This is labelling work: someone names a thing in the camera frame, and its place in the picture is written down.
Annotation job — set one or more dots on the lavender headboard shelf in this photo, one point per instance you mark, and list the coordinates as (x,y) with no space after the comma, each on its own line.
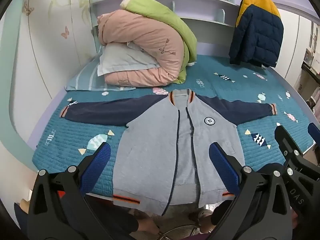
(200,10)

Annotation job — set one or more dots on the grey and navy zip jacket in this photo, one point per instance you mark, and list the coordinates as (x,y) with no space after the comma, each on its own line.
(155,140)

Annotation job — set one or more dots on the person's left leg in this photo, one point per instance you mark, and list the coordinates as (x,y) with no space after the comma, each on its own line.
(125,220)

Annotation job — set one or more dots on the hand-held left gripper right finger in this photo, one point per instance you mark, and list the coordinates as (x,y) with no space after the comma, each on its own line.
(222,162)

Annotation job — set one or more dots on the light blue striped pillow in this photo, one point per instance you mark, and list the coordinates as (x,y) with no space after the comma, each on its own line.
(87,77)

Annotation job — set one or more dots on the white pillow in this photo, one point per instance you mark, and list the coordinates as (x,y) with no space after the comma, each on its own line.
(122,57)

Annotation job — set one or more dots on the pink comforter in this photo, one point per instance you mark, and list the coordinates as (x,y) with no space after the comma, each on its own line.
(150,45)

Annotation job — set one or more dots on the teal quilted blanket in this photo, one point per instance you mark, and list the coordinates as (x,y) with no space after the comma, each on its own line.
(72,140)

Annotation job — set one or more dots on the green comforter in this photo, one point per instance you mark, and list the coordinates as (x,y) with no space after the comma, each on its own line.
(162,15)

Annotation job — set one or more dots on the yellow and navy puffer jacket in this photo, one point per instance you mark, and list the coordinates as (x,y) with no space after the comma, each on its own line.
(257,30)

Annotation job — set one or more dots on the lavender bed frame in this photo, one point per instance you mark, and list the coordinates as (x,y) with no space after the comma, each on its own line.
(295,92)

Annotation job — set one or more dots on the person's right hand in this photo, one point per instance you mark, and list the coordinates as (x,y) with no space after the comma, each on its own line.
(294,215)

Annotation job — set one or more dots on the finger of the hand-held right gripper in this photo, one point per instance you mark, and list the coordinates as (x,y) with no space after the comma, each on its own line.
(283,136)
(314,131)

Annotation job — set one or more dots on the shelf with books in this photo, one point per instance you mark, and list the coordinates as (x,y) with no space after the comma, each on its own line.
(310,62)

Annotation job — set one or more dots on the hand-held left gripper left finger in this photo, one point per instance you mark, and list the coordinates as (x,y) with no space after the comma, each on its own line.
(96,165)

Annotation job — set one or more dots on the mint curved bed panel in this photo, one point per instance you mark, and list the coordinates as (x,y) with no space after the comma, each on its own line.
(12,105)

